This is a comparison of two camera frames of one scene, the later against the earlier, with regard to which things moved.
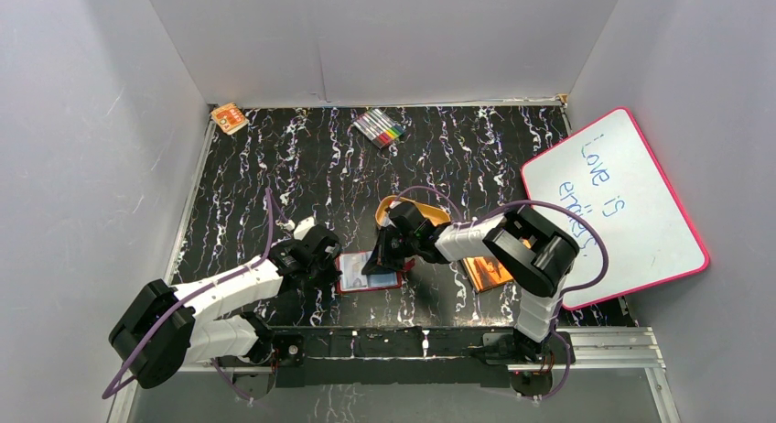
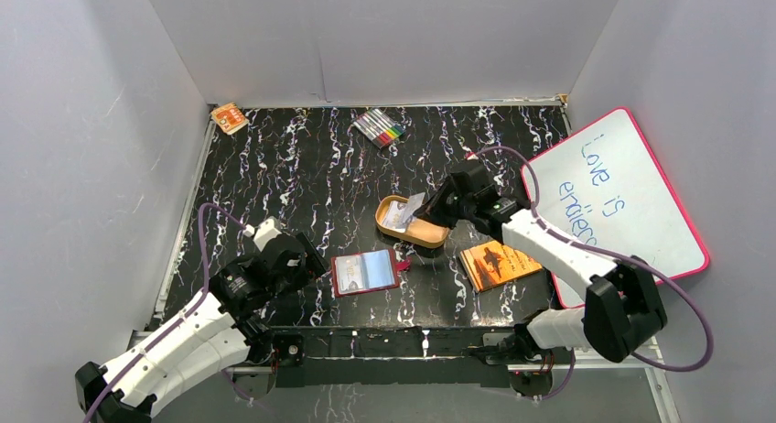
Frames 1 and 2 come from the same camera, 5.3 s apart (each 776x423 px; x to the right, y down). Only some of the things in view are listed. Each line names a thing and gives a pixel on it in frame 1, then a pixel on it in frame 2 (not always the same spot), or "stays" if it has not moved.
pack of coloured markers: [379, 127] stays
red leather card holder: [351, 277] stays
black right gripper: [381, 260] to [432, 210]
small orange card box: [230, 117] stays
